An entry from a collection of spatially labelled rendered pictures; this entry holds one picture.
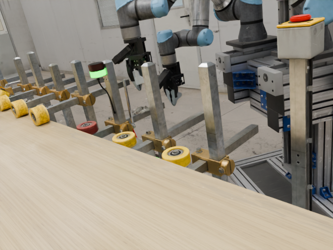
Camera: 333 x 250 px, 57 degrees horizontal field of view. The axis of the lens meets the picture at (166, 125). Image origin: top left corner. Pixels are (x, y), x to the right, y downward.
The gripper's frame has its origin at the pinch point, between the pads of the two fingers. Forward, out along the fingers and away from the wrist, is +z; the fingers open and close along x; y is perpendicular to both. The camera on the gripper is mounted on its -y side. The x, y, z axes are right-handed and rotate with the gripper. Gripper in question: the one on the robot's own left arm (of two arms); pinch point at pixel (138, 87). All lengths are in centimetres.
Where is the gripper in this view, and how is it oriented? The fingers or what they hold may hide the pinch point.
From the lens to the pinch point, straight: 130.7
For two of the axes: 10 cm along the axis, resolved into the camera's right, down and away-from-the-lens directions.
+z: 1.7, 9.2, 3.7
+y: 8.9, 0.2, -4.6
